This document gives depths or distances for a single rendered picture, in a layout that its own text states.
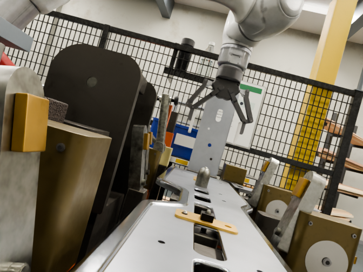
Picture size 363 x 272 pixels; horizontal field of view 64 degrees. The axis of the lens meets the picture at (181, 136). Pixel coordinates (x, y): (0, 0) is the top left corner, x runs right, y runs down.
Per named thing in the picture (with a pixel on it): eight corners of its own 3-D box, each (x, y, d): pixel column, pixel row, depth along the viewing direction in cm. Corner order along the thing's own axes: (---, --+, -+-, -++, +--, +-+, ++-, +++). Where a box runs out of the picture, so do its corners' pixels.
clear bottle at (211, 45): (208, 79, 148) (219, 41, 148) (195, 76, 148) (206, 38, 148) (207, 82, 154) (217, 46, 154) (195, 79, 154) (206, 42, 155)
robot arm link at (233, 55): (254, 49, 81) (248, 69, 81) (248, 58, 90) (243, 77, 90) (222, 40, 82) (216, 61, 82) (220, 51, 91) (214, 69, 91)
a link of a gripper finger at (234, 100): (225, 91, 88) (229, 89, 88) (241, 124, 87) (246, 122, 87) (226, 88, 84) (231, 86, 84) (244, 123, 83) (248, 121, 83)
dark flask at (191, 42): (186, 73, 148) (195, 39, 148) (172, 69, 148) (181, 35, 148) (186, 76, 155) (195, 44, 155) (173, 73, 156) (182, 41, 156)
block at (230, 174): (221, 264, 107) (247, 169, 108) (200, 258, 108) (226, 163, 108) (219, 256, 115) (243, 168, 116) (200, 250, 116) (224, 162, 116)
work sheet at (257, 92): (249, 149, 139) (267, 87, 139) (203, 136, 140) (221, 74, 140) (248, 149, 141) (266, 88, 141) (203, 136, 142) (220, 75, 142)
